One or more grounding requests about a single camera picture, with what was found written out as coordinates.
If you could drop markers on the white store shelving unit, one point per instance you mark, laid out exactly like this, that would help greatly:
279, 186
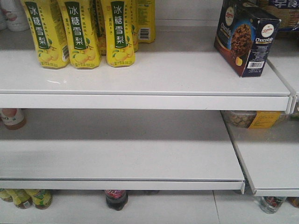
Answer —
154, 129

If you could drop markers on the yellow pear drink bottle right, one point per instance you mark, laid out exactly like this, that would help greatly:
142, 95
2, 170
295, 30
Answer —
118, 27

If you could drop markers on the yellow pear drink bottle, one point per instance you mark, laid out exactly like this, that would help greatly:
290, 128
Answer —
118, 27
47, 29
143, 21
81, 33

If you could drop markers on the yellow pear drink bottle back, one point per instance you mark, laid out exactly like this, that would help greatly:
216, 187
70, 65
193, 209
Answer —
143, 21

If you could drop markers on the dark cola bottle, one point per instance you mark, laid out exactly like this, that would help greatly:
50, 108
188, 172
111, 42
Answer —
116, 199

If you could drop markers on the yellow pear drink bottle middle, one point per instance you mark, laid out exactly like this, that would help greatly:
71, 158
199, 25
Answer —
81, 33

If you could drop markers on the clear plastic cookie tub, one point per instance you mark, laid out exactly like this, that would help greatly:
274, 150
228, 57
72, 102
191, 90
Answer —
254, 119

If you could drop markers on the yellow pear drink bottle left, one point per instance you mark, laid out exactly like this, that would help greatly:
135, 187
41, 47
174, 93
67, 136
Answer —
47, 29

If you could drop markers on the peach juice bottle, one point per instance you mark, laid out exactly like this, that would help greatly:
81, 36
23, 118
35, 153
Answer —
13, 118

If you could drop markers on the green tea bottle right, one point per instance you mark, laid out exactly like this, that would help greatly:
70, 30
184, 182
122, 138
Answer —
42, 198

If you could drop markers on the green tea bottle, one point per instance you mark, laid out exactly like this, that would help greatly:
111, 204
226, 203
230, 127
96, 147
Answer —
42, 198
20, 198

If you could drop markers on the clear can bottom right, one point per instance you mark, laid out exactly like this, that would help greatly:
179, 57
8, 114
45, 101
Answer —
271, 204

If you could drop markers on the green tea bottle left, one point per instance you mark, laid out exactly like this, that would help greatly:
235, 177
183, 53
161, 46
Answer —
20, 198

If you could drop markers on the white pink bottle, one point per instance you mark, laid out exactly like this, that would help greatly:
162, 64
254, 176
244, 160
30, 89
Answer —
15, 15

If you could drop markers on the breakfast biscuit blue pack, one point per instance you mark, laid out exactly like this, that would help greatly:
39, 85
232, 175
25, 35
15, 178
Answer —
286, 10

